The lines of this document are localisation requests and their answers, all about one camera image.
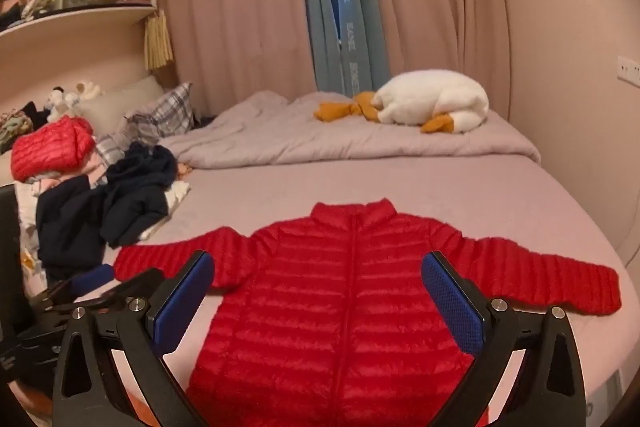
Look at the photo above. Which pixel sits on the cream plush toy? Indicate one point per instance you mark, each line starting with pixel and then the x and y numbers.
pixel 88 88

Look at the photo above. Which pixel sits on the dark navy hooded jacket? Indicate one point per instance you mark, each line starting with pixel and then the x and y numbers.
pixel 137 192

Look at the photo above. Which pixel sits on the floral patterned cloth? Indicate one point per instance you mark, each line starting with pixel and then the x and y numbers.
pixel 15 127

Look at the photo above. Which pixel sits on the small white plush toy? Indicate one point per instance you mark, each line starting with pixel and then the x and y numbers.
pixel 61 101

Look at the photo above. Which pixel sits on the plaid pillow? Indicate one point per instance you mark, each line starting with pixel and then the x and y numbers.
pixel 170 112

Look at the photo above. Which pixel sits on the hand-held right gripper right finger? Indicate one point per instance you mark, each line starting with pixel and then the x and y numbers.
pixel 450 302

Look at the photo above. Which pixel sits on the folded red puffer jacket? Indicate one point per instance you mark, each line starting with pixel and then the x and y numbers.
pixel 50 147

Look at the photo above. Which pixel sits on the white goose plush toy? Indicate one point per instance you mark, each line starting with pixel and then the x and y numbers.
pixel 430 97

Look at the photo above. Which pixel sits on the red puffer jacket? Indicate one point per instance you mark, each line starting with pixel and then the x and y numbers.
pixel 350 307
pixel 50 147

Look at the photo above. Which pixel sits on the white wall socket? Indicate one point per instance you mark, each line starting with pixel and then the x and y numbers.
pixel 629 71

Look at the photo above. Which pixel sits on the white crumpled cloth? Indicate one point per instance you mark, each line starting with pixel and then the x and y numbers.
pixel 176 196

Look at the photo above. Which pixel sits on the beige pillow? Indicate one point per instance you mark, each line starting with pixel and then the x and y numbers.
pixel 115 107

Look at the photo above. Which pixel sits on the grey duvet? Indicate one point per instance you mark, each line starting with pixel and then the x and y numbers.
pixel 300 137

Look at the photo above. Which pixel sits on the yellow tassel bundle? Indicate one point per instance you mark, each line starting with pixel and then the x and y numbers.
pixel 158 39

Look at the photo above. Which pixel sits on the bed with pink sheet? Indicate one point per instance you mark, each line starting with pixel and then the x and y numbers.
pixel 450 202

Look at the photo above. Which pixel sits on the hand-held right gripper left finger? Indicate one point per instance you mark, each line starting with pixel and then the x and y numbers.
pixel 185 302

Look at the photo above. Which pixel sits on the blue curtain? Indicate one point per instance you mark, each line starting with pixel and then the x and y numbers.
pixel 345 7

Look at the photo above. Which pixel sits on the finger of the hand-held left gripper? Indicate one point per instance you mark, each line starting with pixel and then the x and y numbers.
pixel 135 285
pixel 92 279

